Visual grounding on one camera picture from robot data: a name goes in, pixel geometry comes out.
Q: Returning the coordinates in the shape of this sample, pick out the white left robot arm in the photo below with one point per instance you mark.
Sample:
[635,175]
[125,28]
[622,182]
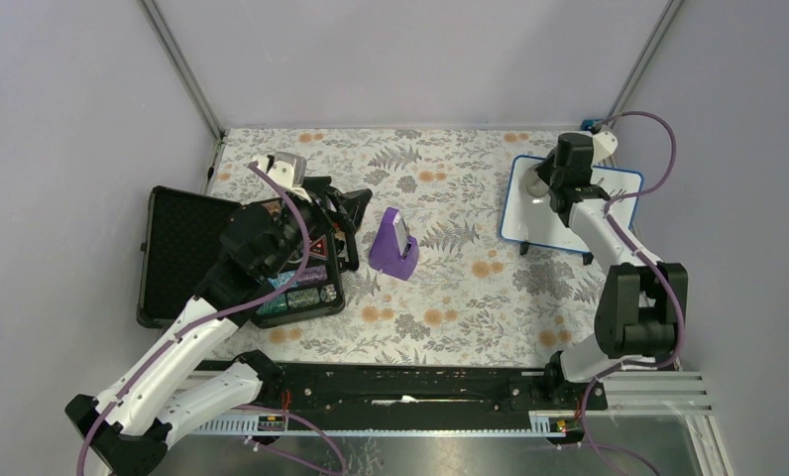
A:
[131,425]

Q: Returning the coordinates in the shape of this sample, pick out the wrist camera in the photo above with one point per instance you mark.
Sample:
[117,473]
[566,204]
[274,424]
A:
[286,169]
[605,144]

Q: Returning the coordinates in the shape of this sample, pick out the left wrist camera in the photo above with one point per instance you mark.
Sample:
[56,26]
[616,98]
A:
[286,169]

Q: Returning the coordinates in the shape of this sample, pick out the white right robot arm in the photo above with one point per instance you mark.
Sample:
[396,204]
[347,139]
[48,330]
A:
[640,314]

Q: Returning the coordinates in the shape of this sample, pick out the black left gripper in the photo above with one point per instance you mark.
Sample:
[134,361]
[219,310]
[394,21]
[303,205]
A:
[351,204]

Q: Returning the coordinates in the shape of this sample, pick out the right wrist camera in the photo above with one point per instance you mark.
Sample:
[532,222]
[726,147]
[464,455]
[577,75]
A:
[605,144]

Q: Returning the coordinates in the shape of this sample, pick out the blue framed whiteboard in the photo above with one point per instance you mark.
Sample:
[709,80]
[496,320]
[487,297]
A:
[530,220]

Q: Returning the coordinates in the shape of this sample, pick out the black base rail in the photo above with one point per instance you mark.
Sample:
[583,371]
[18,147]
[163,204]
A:
[359,397]

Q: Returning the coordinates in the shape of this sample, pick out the floral table mat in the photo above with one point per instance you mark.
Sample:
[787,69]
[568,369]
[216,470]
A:
[437,284]

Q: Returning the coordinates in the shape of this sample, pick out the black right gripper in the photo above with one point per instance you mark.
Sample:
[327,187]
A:
[543,169]

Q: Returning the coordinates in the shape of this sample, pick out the silver mesh sponge eraser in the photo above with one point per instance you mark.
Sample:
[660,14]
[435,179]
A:
[536,180]

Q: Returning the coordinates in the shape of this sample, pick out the blue corner bracket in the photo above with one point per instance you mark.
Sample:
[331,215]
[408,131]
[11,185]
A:
[592,126]

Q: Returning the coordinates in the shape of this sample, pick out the black poker chip case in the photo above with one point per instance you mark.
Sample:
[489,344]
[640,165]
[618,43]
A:
[197,246]

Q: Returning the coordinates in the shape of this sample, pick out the purple wedge stand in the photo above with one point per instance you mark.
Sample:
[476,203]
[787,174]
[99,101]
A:
[395,251]

